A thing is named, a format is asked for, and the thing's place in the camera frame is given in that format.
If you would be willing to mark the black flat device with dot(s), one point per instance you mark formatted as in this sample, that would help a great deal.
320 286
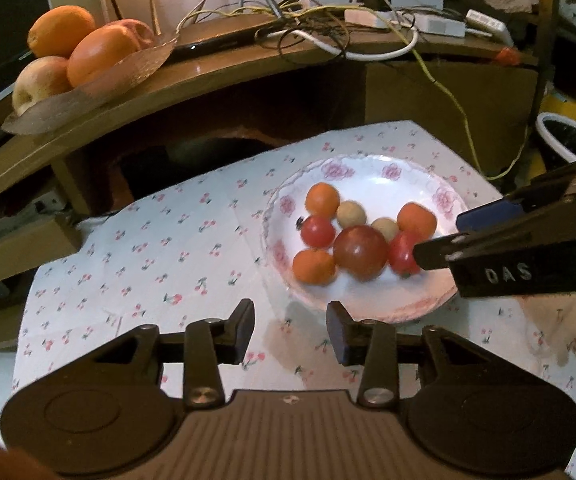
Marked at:
218 42

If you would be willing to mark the black monitor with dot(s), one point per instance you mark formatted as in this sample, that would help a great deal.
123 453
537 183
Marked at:
13 5

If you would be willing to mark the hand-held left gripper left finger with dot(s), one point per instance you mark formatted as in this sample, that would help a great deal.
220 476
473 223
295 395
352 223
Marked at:
244 331

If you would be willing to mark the yellow trash bin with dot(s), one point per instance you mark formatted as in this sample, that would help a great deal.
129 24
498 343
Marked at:
542 132

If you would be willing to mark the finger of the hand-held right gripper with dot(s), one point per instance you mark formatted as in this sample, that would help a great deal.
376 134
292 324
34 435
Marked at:
437 254
487 214

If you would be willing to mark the small red tomato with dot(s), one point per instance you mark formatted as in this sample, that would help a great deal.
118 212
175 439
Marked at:
400 252
318 231

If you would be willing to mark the large orange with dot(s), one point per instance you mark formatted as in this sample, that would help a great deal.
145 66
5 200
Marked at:
60 30
103 55

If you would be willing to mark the pale yellow apple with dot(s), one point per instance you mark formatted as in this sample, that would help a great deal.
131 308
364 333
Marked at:
40 85

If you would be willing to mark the small tangerine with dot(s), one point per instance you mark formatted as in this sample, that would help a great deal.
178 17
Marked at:
416 219
314 266
322 198

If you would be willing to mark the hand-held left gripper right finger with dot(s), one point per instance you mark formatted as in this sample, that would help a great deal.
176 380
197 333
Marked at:
338 332

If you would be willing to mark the white power strip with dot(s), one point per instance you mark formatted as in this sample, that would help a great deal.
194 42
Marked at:
440 24

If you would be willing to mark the white floral plate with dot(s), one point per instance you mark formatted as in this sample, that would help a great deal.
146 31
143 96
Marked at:
367 300

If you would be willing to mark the white power adapter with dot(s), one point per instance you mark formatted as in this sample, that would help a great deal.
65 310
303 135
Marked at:
490 26

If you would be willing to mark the wooden desk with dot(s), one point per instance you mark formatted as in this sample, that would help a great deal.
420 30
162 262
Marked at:
218 80

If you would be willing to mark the large dark red tomato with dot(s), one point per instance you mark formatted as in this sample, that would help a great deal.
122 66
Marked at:
360 252

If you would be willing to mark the cherry print tablecloth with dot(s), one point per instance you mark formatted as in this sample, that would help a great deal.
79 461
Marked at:
168 260

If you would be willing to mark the beige longan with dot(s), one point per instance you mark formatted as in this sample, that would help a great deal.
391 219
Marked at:
351 213
385 228

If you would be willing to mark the glass fruit bowl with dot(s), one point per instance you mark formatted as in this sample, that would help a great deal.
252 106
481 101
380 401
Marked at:
118 80

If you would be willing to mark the red apple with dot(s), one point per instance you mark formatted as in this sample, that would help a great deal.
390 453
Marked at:
138 30

